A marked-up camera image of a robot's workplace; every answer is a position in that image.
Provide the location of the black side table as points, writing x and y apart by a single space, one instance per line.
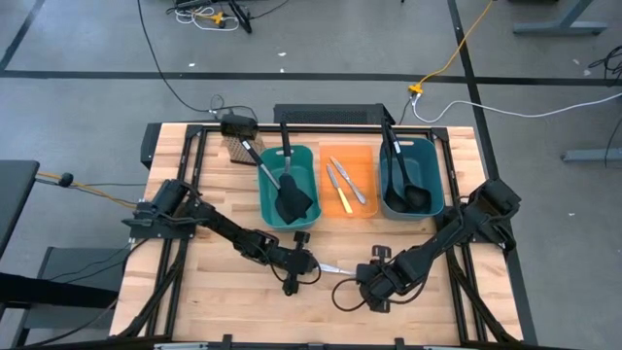
14 204

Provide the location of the teal green plastic bin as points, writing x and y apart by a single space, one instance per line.
269 204

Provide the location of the steel table knife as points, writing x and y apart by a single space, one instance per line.
335 269
347 180

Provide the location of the black power strip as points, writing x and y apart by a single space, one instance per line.
241 17

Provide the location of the translucent orange plastic tray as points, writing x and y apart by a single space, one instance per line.
364 165

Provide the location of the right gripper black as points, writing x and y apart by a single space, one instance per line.
389 279

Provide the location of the grey metal desk foot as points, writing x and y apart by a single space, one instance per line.
590 154
559 26

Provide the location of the dark blue plastic bin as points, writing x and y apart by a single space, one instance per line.
427 165

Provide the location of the black plastic ladle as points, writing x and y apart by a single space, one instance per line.
396 203

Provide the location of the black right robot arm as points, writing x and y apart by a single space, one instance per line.
447 238

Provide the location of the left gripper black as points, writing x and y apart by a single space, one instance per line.
294 262

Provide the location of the black mesh computer case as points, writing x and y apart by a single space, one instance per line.
330 114

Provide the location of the black metal rig frame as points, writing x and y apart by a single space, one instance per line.
316 129

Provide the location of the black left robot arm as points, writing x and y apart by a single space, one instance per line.
228 228

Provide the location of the black slotted spatula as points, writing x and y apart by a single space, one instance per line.
286 146

